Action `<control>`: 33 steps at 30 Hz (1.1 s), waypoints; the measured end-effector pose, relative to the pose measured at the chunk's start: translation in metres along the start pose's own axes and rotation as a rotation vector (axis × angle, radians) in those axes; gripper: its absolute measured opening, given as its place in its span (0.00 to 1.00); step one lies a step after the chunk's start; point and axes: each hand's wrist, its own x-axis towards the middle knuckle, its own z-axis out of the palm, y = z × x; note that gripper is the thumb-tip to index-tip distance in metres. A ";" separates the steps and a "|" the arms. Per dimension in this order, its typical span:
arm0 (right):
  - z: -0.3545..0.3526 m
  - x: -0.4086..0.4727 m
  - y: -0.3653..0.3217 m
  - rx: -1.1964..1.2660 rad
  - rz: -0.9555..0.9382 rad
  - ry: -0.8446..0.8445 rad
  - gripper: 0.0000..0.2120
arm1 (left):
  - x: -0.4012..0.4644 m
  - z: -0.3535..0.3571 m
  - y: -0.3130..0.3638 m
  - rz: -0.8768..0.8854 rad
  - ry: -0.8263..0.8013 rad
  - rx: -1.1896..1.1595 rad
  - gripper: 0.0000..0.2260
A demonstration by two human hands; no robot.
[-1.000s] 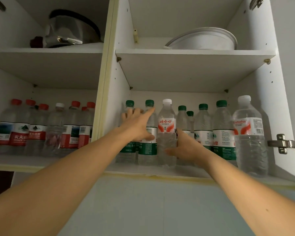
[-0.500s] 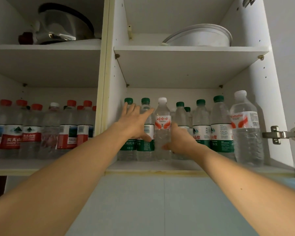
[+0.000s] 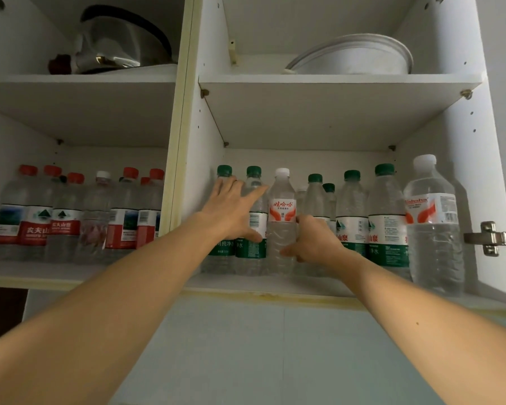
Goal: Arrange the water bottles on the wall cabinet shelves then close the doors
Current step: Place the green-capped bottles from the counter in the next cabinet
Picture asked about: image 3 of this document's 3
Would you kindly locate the dark brown bowl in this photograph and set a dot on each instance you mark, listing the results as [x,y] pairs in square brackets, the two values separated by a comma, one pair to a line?
[59,65]

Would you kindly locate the person's left hand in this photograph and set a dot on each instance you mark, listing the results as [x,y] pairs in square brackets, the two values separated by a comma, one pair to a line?
[230,210]

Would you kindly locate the white-cap clear bottle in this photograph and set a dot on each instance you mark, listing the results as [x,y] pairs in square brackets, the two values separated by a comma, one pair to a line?
[97,198]

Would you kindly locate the person's left forearm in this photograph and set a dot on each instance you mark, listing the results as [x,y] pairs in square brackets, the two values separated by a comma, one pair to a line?
[88,316]

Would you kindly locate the white wall cabinet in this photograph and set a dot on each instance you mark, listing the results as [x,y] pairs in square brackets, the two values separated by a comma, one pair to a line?
[320,113]

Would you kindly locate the person's right hand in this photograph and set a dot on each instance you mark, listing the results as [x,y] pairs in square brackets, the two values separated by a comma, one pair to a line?
[320,244]

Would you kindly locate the white plastic basin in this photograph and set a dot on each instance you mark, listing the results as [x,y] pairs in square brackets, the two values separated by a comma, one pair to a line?
[354,56]

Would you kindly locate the group of bottles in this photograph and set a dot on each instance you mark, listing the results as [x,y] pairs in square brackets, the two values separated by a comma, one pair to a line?
[33,231]
[386,231]

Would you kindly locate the person's right forearm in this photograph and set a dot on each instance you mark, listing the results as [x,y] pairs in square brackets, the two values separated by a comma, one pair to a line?
[426,324]

